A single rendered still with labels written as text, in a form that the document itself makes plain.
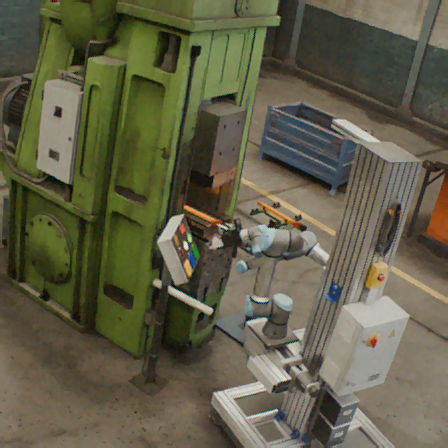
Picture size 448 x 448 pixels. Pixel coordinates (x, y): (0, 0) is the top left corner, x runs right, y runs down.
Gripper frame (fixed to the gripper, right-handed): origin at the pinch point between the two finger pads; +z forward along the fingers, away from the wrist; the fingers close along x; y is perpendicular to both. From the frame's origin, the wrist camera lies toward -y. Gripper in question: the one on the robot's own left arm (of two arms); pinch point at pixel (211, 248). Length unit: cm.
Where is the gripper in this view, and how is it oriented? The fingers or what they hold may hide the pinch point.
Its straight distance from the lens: 415.7
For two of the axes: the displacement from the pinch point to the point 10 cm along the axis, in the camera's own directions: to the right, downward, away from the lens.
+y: -3.6, -8.8, -3.2
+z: -9.1, 2.4, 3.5
